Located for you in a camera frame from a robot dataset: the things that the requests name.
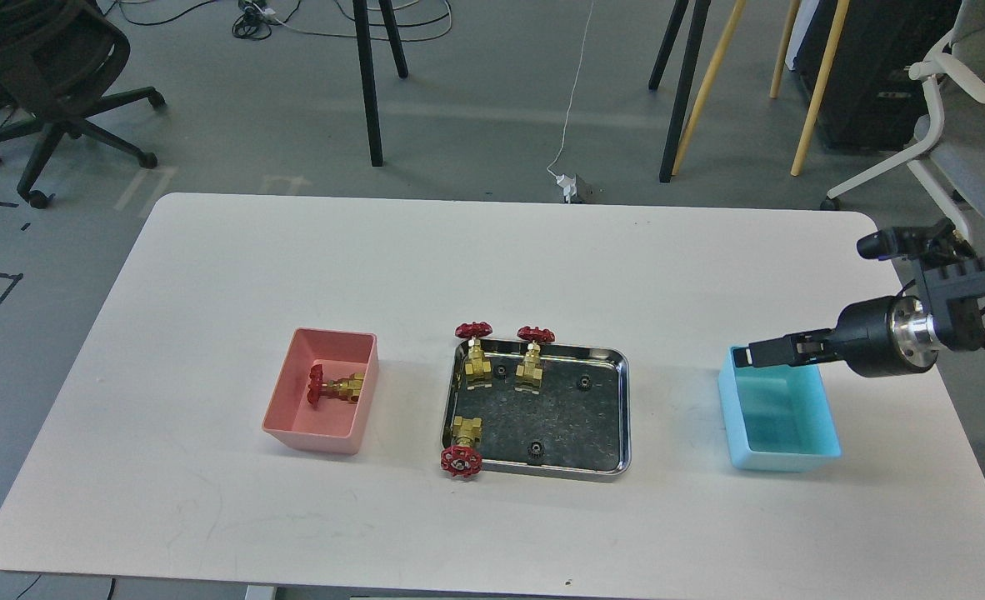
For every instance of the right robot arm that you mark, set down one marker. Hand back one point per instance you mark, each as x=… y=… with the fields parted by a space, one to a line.
x=949 y=279

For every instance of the white power adapter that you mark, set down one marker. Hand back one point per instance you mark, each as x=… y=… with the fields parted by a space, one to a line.
x=575 y=190

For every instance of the brass valve red wheel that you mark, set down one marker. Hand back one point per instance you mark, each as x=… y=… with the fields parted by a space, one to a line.
x=347 y=389

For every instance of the steel metal tray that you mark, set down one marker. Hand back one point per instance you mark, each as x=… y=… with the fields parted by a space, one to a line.
x=585 y=434

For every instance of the pink plastic box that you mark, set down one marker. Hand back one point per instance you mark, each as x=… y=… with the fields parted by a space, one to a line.
x=333 y=426

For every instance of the black gear bottom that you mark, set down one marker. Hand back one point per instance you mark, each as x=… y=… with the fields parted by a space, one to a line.
x=535 y=452

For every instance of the black cable bundle floor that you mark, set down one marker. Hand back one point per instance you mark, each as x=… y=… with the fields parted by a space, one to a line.
x=258 y=20

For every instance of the blue plastic box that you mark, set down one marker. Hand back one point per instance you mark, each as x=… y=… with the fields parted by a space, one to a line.
x=776 y=418

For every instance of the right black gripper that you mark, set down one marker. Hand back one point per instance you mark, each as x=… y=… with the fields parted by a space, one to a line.
x=881 y=337

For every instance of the brass valve back left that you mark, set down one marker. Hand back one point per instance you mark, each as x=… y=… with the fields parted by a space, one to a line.
x=477 y=367

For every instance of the black tripod legs right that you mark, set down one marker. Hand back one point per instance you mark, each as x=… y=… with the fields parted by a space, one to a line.
x=685 y=78

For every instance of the black office chair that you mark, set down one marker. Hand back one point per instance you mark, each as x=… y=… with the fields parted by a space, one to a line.
x=57 y=61

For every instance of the brass valve back right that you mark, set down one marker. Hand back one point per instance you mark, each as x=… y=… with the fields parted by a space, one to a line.
x=529 y=372

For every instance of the brass valve front left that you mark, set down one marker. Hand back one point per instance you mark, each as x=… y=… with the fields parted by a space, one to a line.
x=461 y=457

